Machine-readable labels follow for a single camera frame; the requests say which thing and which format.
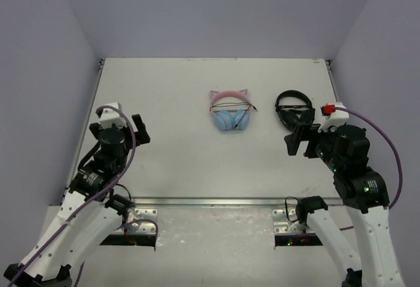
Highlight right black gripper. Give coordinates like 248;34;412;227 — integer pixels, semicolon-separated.
285;121;343;173

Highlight pink blue cat-ear headphones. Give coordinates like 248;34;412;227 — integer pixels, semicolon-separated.
209;89;254;131

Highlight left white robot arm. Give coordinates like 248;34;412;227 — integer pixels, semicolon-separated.
4;102;150;286

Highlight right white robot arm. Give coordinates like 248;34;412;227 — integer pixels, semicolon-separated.
285;123;405;286

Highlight black over-ear headphones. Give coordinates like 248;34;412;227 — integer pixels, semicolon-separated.
275;90;315;131

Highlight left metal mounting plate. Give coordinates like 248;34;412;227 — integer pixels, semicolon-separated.
122;208;158;235

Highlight metal mounting plate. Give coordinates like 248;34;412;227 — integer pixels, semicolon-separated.
272;208;306;235
122;208;158;235

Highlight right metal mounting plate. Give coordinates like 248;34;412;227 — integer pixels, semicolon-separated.
272;208;306;235

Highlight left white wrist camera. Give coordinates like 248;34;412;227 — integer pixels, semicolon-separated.
96;108;127;129

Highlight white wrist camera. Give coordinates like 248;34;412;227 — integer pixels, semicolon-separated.
318;102;349;133
96;108;127;129

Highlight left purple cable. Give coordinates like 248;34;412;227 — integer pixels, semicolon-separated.
6;106;158;287

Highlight purple cable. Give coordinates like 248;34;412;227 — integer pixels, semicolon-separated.
341;108;403;209
6;106;158;287

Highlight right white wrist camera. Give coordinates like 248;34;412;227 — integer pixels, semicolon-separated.
318;102;349;133

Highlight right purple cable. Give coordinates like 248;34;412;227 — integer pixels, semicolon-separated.
341;108;403;209

